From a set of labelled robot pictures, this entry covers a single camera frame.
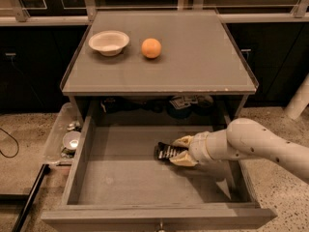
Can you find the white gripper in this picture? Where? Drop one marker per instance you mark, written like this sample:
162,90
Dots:
197,150

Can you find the black rxbar chocolate wrapper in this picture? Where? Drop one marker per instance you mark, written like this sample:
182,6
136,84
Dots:
165,151

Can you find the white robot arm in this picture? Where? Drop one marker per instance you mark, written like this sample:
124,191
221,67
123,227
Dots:
243,139

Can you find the open grey top drawer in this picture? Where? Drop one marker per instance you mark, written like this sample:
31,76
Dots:
116,182

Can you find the grey wooden cabinet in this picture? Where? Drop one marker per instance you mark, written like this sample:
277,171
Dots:
197,57

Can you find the orange fruit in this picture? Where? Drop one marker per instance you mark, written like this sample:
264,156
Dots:
151,48

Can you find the small white bowl in bin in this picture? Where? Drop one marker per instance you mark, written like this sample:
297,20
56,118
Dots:
71,140

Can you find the clear plastic bin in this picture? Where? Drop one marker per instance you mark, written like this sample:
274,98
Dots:
54,153

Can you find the white paper bowl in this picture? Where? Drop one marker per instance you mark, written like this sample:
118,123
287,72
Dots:
109,43

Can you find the black metal bar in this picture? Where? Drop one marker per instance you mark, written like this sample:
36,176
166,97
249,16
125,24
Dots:
24,202

